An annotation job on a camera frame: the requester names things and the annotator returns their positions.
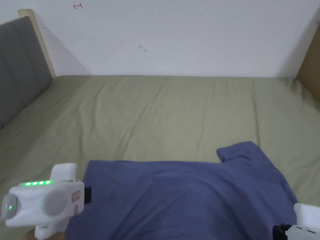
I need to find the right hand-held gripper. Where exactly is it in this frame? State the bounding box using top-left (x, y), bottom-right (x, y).
top-left (273, 203), bottom-right (320, 240)

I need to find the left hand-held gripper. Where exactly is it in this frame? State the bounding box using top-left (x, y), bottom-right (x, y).
top-left (1, 163), bottom-right (93, 240)

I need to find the dark blue shirt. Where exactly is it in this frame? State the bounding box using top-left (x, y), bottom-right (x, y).
top-left (65, 141), bottom-right (298, 240)

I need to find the person's left hand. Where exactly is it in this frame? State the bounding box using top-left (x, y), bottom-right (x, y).
top-left (25, 230), bottom-right (66, 240)

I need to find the bed with pale green sheet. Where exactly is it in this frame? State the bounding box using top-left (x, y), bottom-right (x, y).
top-left (0, 75), bottom-right (320, 240)

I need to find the grey padded headboard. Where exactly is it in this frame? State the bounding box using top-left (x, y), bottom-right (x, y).
top-left (0, 9), bottom-right (58, 130)

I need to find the brown wooden footboard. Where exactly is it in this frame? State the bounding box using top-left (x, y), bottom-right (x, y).
top-left (296, 22), bottom-right (320, 105)

